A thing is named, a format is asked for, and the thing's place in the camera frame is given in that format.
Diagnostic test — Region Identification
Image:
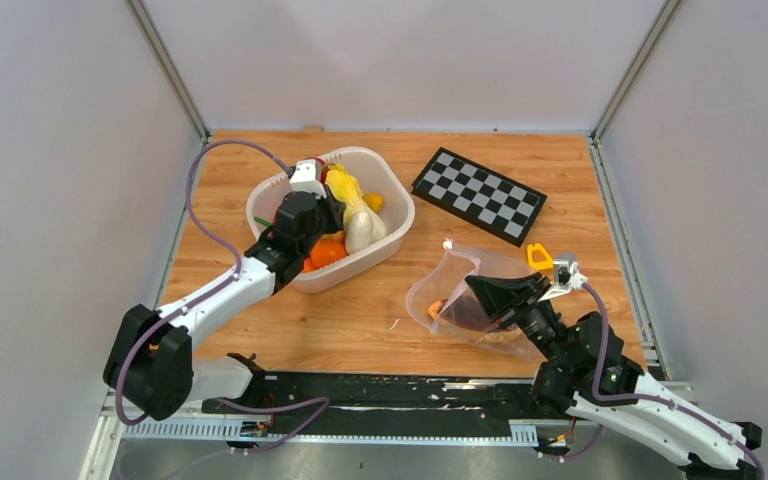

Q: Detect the carrot with green stem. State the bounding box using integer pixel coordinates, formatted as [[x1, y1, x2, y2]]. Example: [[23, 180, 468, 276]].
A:
[[252, 216, 273, 229]]

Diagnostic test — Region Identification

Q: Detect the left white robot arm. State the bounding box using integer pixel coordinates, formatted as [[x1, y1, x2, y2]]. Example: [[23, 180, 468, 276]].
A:
[[103, 191, 345, 425]]

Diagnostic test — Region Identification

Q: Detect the black white checkerboard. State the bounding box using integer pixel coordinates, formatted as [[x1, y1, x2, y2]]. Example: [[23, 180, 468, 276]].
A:
[[411, 147, 547, 247]]

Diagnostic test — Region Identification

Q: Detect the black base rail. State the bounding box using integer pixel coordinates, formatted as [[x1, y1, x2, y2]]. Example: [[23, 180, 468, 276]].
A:
[[95, 370, 710, 458]]

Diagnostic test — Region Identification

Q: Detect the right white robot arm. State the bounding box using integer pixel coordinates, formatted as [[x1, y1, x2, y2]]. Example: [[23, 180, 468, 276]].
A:
[[465, 271, 766, 479]]

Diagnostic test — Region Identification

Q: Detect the orange fruit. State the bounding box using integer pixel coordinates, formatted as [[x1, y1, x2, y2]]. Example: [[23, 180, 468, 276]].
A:
[[309, 239, 348, 269]]

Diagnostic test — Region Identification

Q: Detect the white plastic basket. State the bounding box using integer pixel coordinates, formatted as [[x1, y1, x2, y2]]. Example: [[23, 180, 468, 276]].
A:
[[246, 146, 416, 294]]

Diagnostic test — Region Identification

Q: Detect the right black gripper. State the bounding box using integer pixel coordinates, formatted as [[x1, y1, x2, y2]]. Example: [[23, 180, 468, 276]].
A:
[[462, 274, 572, 374]]

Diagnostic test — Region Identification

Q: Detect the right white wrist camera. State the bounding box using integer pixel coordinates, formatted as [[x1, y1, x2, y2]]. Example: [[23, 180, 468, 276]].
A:
[[541, 253, 589, 301]]

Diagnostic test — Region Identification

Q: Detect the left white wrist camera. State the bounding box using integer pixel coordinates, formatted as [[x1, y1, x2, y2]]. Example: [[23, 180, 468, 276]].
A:
[[289, 158, 326, 198]]

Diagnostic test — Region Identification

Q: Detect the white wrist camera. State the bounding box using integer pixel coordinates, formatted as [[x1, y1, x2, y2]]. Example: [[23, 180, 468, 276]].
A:
[[541, 253, 589, 301], [289, 158, 326, 198]]

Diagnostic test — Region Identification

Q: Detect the yellow plastic triangle piece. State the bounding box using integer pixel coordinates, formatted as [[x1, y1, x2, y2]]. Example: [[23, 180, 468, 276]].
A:
[[525, 242, 554, 271]]

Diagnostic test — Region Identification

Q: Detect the clear zip top bag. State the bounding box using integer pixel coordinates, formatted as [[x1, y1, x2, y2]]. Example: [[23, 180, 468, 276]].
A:
[[406, 239, 543, 361]]

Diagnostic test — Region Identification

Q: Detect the yellow napa cabbage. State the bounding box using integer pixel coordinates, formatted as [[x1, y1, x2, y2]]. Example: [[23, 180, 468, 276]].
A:
[[326, 163, 388, 255]]

